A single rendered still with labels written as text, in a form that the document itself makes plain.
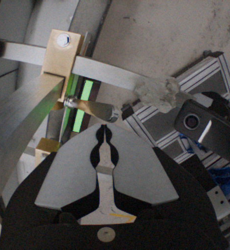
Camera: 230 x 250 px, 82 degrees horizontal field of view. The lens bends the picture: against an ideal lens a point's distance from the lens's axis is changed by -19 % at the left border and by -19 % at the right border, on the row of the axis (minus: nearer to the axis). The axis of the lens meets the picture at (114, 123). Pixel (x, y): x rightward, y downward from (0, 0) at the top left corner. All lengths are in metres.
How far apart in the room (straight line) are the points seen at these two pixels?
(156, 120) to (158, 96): 0.80
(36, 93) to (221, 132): 0.23
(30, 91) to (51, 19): 0.38
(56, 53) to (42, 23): 0.29
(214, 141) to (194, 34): 1.13
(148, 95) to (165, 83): 0.04
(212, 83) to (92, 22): 0.94
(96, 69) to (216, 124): 0.19
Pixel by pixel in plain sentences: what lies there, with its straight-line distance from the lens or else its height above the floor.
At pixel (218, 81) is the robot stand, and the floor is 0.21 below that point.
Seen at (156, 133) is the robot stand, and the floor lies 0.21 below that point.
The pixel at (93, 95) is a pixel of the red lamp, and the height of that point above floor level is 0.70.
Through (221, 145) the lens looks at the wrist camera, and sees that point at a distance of 0.23.
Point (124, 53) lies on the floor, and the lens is 1.13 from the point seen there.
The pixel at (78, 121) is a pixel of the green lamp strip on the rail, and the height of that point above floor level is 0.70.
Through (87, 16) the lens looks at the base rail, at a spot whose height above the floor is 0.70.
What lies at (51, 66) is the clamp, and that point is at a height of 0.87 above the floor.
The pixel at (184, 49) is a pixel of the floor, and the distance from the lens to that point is 1.27.
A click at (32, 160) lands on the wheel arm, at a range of 0.42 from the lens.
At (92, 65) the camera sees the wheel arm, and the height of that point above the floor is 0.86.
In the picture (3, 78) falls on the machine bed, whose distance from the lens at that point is 0.51.
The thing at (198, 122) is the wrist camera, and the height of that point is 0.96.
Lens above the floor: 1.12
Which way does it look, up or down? 62 degrees down
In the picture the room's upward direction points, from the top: 173 degrees clockwise
